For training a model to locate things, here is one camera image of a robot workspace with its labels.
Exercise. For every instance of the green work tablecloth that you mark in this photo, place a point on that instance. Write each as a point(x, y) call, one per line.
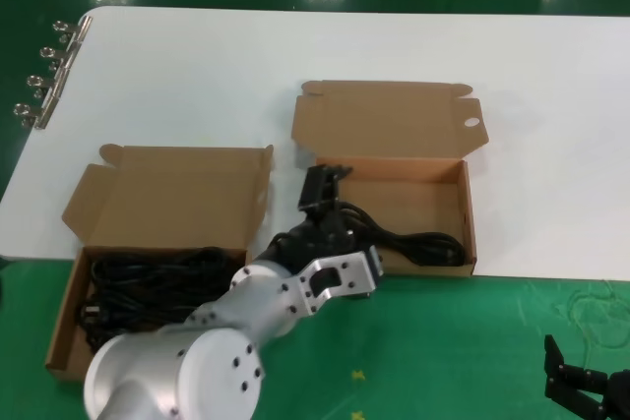
point(443, 341)

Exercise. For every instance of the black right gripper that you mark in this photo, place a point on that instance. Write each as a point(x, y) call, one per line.
point(619, 395)

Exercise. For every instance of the cardboard box with round lid hole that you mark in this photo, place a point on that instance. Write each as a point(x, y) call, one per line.
point(172, 194)

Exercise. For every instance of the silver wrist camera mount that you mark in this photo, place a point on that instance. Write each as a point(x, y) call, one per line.
point(339, 277)

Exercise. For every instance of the silver metal binder clip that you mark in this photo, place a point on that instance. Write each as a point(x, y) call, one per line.
point(79, 30)
point(66, 57)
point(54, 85)
point(42, 115)

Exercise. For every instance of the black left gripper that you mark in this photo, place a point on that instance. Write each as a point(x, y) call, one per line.
point(320, 238)

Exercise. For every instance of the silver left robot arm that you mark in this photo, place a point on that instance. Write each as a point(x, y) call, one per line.
point(207, 356)

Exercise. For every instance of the cardboard box with oval lid hole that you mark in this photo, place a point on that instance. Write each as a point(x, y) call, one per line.
point(384, 115)

